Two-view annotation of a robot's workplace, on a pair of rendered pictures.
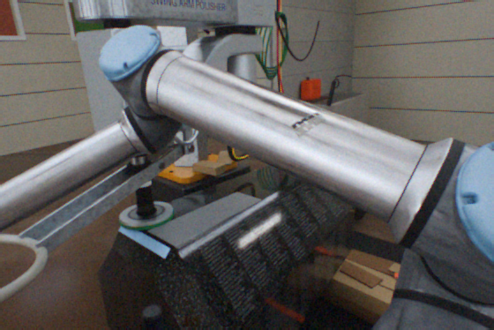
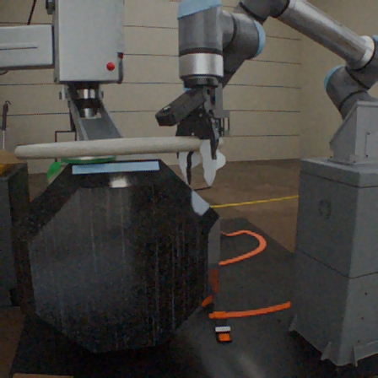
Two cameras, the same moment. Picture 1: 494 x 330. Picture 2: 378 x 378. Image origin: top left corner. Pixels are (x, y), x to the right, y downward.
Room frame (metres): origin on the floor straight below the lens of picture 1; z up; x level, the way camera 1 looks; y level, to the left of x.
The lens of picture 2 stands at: (0.19, 1.52, 1.07)
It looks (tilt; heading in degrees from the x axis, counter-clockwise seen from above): 12 degrees down; 300
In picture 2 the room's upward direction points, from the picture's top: straight up
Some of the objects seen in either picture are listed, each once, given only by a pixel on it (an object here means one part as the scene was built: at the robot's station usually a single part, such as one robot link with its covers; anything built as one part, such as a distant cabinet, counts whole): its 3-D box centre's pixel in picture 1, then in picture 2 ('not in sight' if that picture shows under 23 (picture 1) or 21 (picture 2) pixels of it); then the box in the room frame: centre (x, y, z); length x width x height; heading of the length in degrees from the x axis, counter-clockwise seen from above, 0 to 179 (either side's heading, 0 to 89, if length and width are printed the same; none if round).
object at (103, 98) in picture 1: (146, 93); (83, 35); (1.39, 0.36, 1.37); 0.36 x 0.22 x 0.45; 142
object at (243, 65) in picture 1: (237, 76); not in sight; (1.85, 0.00, 1.39); 0.19 x 0.19 x 0.20
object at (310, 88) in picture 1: (312, 88); not in sight; (4.90, -1.02, 1.00); 0.50 x 0.22 x 0.33; 141
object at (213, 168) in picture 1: (209, 167); (8, 158); (2.18, 0.22, 0.81); 0.20 x 0.10 x 0.05; 52
